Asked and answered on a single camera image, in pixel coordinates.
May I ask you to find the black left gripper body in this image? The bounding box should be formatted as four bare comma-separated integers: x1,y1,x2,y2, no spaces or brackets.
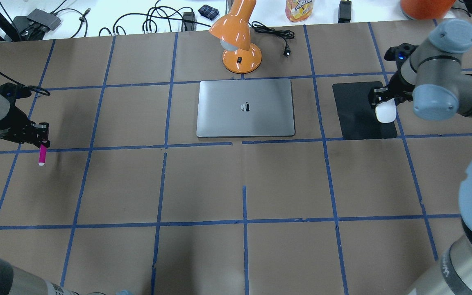
0,107,44,148

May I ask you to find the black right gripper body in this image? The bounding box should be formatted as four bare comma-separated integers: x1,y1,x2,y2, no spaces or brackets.
379,72,415,106

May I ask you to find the white computer mouse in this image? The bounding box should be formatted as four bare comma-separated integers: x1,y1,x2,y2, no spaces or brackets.
374,99,397,124

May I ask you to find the pink marker pen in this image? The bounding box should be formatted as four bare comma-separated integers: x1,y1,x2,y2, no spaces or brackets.
38,147,48,166

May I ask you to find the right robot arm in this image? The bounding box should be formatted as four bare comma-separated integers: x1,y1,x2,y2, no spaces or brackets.
369,18,472,295

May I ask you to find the black mousepad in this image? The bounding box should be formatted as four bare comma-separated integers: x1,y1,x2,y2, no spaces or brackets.
333,82,397,140

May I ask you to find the silver laptop notebook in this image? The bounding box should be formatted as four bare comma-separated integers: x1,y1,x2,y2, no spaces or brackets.
196,78,295,138

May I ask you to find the orange bucket with lid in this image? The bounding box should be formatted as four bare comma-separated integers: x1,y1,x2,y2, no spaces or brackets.
399,0,455,19

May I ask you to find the black power adapter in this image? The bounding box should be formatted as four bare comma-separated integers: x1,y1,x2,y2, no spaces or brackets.
337,0,352,24

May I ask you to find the grey usb hub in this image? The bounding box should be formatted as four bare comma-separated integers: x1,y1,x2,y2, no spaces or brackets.
26,8,61,30

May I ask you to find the yellow drink bottle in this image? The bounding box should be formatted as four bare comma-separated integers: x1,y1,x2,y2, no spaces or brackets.
285,0,314,23

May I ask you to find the orange desk lamp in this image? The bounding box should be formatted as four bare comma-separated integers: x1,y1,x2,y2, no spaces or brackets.
209,0,262,74

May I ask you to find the dark blue small pouch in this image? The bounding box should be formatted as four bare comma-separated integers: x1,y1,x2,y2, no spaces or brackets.
198,5,220,21

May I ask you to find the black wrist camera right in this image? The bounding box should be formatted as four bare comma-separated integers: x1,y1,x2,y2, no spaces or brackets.
384,43,418,62

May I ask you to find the lamp power cable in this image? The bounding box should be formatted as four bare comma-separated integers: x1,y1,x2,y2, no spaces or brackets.
250,21,295,58

